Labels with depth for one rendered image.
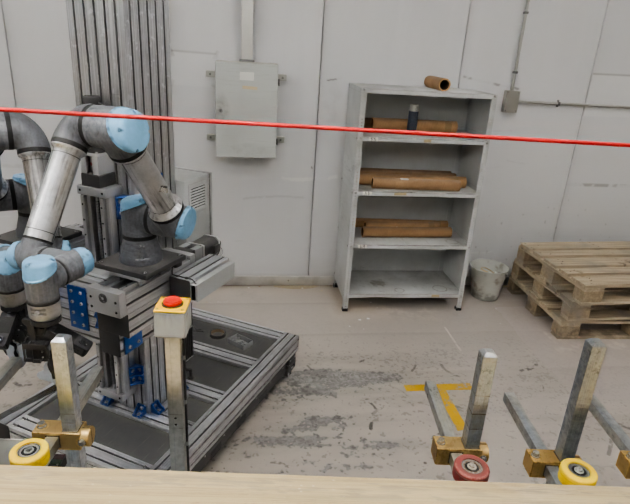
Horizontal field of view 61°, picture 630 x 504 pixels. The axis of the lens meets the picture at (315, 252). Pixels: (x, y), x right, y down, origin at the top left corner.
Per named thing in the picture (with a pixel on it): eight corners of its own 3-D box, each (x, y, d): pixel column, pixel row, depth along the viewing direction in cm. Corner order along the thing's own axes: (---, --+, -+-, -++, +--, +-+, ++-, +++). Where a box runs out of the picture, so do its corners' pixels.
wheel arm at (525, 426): (501, 402, 167) (504, 390, 166) (512, 402, 167) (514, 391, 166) (563, 517, 127) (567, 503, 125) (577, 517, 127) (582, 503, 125)
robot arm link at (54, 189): (52, 92, 148) (-7, 263, 139) (85, 96, 144) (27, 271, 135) (80, 112, 158) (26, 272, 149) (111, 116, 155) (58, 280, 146)
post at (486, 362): (449, 499, 146) (479, 346, 129) (462, 499, 146) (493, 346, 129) (452, 509, 143) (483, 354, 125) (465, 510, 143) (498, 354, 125)
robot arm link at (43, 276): (65, 255, 132) (38, 267, 124) (70, 296, 136) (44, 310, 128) (39, 250, 134) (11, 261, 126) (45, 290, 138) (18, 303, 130)
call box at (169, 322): (162, 325, 127) (160, 295, 125) (192, 326, 128) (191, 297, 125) (154, 340, 121) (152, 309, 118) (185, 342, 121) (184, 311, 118)
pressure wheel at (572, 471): (592, 521, 124) (604, 483, 120) (556, 518, 124) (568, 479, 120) (579, 494, 131) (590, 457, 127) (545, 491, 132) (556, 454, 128)
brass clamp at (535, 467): (521, 461, 143) (525, 446, 141) (571, 463, 144) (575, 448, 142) (530, 479, 137) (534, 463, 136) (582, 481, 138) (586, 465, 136)
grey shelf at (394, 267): (332, 285, 429) (348, 82, 373) (440, 285, 441) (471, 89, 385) (342, 311, 388) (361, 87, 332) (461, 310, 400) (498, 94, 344)
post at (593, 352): (543, 491, 145) (585, 336, 128) (556, 491, 145) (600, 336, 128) (548, 501, 142) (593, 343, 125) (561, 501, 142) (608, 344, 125)
